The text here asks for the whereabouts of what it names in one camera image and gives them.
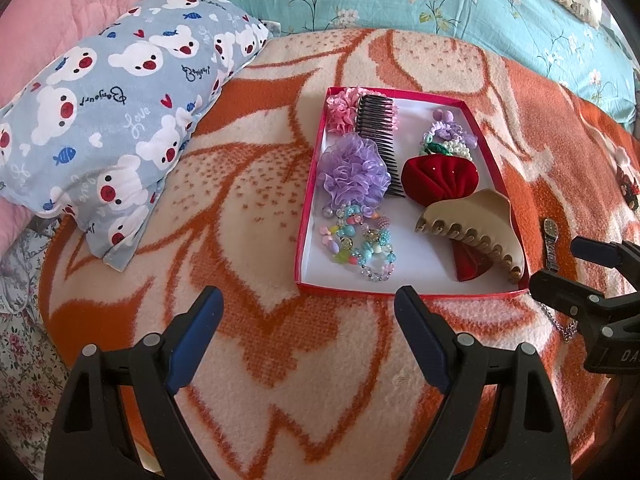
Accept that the purple flower hair tie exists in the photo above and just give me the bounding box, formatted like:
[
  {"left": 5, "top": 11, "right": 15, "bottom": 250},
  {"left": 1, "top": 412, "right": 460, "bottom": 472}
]
[{"left": 317, "top": 136, "right": 392, "bottom": 207}]

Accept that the black hair comb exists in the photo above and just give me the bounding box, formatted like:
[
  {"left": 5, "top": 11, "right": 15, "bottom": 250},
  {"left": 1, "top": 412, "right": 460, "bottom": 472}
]
[{"left": 354, "top": 94, "right": 406, "bottom": 200}]

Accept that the red box with white inside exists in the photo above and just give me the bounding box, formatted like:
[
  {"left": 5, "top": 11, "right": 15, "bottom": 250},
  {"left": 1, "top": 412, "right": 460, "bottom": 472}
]
[{"left": 296, "top": 86, "right": 530, "bottom": 302}]

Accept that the pink flower hair tie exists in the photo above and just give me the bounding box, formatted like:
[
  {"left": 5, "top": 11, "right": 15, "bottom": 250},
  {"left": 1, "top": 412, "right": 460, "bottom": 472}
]
[{"left": 326, "top": 87, "right": 398, "bottom": 135}]

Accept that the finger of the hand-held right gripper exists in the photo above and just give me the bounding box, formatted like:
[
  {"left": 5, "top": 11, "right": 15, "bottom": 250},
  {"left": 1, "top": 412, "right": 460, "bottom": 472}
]
[
  {"left": 571, "top": 236, "right": 640, "bottom": 281},
  {"left": 529, "top": 270, "right": 640, "bottom": 346}
]

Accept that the colourful bead bracelet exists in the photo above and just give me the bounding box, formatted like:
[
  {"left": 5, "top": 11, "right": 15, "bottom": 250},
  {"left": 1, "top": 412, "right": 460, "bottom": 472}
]
[{"left": 319, "top": 202, "right": 402, "bottom": 282}]

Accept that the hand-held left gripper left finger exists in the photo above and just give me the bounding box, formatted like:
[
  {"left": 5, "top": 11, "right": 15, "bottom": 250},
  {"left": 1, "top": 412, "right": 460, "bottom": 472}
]
[{"left": 44, "top": 286, "right": 224, "bottom": 480}]

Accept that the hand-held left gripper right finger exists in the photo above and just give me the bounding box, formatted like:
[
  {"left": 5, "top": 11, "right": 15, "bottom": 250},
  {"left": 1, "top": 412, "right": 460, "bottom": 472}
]
[{"left": 395, "top": 285, "right": 571, "bottom": 480}]

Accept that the orange and cream blanket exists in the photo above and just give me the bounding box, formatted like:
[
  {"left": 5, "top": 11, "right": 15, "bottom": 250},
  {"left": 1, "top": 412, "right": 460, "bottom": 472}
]
[{"left": 39, "top": 27, "right": 640, "bottom": 480}]

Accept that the beige hair claw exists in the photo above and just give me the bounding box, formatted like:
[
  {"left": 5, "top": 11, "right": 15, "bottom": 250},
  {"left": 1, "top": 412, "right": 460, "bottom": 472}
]
[{"left": 414, "top": 189, "right": 526, "bottom": 285}]

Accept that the red flower brooch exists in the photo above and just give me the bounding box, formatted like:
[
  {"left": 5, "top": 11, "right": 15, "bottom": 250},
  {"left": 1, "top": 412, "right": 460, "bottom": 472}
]
[{"left": 616, "top": 164, "right": 640, "bottom": 207}]

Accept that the pearl bracelet with butterfly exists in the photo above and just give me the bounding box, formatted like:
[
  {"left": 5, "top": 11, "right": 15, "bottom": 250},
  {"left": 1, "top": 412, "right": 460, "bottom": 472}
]
[{"left": 440, "top": 136, "right": 477, "bottom": 162}]

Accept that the metal wristwatch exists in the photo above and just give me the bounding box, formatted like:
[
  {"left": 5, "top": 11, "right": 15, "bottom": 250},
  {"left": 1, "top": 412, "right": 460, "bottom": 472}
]
[{"left": 542, "top": 218, "right": 562, "bottom": 274}]

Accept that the silver chain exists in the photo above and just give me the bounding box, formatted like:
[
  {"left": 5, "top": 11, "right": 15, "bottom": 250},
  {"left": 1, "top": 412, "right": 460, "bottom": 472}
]
[{"left": 541, "top": 304, "right": 582, "bottom": 344}]

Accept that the floral bed sheet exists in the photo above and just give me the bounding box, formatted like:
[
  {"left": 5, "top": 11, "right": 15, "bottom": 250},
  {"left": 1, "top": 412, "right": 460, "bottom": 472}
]
[{"left": 0, "top": 217, "right": 72, "bottom": 463}]

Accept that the purple pompom scrunchie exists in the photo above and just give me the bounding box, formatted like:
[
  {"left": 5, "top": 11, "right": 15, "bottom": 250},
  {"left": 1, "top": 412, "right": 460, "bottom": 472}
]
[{"left": 422, "top": 108, "right": 469, "bottom": 147}]

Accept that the blue bear print pillow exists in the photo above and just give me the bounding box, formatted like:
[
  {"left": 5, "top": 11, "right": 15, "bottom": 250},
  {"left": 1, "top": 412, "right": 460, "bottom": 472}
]
[{"left": 0, "top": 0, "right": 273, "bottom": 273}]

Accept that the red velvet bow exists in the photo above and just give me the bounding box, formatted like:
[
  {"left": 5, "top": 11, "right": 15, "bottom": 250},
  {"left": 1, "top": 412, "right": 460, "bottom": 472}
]
[{"left": 400, "top": 154, "right": 494, "bottom": 282}]

